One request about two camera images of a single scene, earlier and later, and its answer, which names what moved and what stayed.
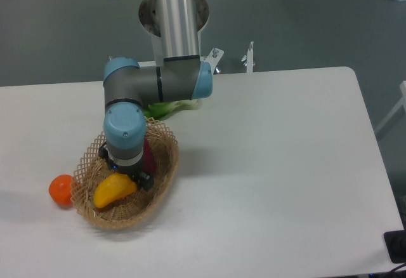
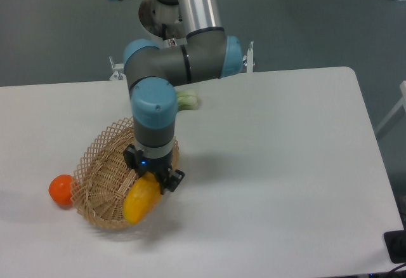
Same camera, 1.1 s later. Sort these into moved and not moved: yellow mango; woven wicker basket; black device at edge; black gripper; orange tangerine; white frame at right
Moved: yellow mango; black gripper
Not moved: orange tangerine; white frame at right; black device at edge; woven wicker basket
